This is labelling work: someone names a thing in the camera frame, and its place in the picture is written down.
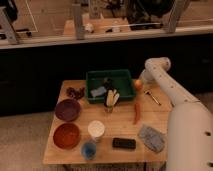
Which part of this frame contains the small orange apple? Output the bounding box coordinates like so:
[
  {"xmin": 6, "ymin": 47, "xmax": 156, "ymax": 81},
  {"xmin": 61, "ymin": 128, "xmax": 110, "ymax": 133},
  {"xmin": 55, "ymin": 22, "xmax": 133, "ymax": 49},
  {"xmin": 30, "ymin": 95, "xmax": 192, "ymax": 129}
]
[{"xmin": 134, "ymin": 79, "xmax": 142, "ymax": 91}]

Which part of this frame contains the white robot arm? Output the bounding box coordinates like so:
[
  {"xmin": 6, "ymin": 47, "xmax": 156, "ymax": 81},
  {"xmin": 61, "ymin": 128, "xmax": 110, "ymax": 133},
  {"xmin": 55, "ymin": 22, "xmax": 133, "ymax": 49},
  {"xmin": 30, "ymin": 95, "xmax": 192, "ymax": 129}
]
[{"xmin": 140, "ymin": 57, "xmax": 213, "ymax": 171}]

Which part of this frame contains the white paper cup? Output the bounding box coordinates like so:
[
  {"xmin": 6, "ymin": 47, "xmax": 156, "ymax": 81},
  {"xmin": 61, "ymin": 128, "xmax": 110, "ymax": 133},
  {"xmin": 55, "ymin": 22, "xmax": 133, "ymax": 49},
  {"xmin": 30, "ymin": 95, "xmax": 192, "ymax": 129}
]
[{"xmin": 88, "ymin": 120, "xmax": 105, "ymax": 142}]

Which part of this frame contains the blue plastic cup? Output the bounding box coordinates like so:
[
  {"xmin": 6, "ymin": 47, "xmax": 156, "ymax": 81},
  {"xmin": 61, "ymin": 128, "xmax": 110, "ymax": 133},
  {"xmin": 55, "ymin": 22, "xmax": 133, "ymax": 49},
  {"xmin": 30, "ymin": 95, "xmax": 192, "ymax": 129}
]
[{"xmin": 81, "ymin": 141, "xmax": 96, "ymax": 160}]

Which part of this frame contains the dark round object in tray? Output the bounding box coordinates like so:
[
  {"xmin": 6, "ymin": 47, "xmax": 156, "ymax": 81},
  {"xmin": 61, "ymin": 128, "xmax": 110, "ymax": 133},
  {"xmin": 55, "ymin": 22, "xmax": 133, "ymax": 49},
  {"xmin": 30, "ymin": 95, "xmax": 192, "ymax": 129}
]
[{"xmin": 103, "ymin": 77, "xmax": 113, "ymax": 89}]

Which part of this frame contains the blue-grey sponge in tray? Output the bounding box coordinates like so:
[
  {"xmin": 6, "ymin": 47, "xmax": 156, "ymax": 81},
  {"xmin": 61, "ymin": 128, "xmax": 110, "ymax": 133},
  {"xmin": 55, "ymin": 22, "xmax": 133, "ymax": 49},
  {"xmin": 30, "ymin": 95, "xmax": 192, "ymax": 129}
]
[{"xmin": 90, "ymin": 86, "xmax": 107, "ymax": 98}]

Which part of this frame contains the green plastic tray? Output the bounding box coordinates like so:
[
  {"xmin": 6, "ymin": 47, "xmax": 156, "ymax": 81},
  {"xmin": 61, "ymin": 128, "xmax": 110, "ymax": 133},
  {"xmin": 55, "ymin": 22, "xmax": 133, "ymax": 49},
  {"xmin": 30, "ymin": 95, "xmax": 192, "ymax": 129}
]
[{"xmin": 85, "ymin": 69, "xmax": 136, "ymax": 104}]

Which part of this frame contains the dark grape bunch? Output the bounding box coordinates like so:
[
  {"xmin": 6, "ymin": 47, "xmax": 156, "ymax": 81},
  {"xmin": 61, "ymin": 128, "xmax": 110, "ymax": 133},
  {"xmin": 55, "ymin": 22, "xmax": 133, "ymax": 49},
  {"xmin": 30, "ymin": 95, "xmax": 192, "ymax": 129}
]
[{"xmin": 66, "ymin": 87, "xmax": 85, "ymax": 100}]

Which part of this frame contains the purple bowl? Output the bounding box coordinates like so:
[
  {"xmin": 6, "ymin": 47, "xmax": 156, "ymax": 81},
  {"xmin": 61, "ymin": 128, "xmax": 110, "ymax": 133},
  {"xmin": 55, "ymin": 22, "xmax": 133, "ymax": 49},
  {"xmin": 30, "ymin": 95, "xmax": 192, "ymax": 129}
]
[{"xmin": 55, "ymin": 99, "xmax": 81, "ymax": 122}]

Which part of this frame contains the light wooden folding table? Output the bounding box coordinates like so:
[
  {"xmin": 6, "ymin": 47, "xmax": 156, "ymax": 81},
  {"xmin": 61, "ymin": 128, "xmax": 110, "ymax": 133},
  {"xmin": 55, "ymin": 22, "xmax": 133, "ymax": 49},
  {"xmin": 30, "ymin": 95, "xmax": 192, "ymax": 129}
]
[{"xmin": 43, "ymin": 84, "xmax": 171, "ymax": 164}]

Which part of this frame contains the black rectangular remote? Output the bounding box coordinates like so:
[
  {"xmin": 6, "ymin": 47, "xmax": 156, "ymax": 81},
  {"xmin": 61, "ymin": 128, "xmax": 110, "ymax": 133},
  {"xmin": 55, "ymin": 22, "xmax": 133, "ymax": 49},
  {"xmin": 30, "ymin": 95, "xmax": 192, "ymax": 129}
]
[{"xmin": 112, "ymin": 138, "xmax": 136, "ymax": 149}]

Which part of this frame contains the orange-red bowl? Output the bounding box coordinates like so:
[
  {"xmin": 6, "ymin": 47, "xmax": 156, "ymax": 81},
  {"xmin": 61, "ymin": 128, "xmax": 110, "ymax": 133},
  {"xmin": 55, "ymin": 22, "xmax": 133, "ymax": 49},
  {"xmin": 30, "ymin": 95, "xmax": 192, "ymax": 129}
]
[{"xmin": 53, "ymin": 123, "xmax": 80, "ymax": 149}]

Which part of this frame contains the grey folded cloth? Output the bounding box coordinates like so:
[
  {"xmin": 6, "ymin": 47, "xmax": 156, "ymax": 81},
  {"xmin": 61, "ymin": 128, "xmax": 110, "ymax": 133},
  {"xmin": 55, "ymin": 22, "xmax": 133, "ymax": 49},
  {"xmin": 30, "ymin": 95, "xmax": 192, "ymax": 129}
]
[{"xmin": 138, "ymin": 125, "xmax": 165, "ymax": 153}]

